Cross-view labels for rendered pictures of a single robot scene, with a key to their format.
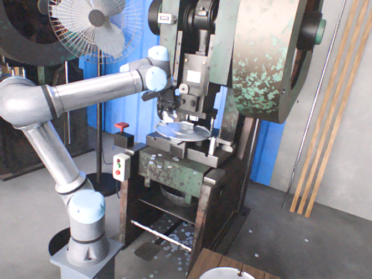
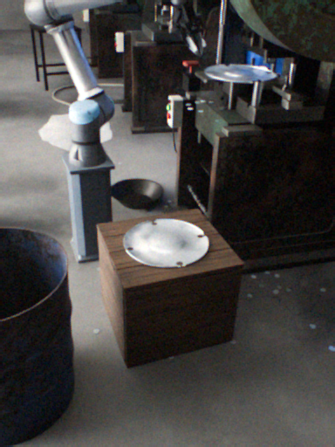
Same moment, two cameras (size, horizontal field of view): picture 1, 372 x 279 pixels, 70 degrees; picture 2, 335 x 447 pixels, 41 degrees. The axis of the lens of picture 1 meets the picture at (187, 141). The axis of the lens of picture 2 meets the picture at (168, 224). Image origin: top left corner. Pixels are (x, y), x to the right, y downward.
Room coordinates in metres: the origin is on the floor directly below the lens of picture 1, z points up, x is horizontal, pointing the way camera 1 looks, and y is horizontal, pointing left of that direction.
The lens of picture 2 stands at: (-0.10, -1.19, 1.20)
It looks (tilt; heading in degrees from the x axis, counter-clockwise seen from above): 32 degrees down; 48
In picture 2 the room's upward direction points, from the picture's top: 2 degrees clockwise
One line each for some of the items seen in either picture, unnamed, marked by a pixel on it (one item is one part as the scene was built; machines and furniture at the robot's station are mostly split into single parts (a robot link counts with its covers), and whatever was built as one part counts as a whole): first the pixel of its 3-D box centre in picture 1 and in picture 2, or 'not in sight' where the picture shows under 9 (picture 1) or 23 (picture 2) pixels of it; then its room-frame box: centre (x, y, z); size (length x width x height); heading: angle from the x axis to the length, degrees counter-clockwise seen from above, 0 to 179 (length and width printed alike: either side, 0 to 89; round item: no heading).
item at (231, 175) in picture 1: (235, 182); (316, 170); (1.47, -0.33, 0.45); 0.92 x 0.12 x 0.90; 154
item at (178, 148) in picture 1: (177, 144); (227, 90); (1.30, 0.05, 0.72); 0.25 x 0.14 x 0.14; 154
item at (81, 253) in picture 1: (88, 240); (86, 147); (0.78, 0.32, 0.50); 0.15 x 0.15 x 0.10
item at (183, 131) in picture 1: (183, 130); (240, 72); (1.35, 0.03, 0.78); 0.29 x 0.29 x 0.01
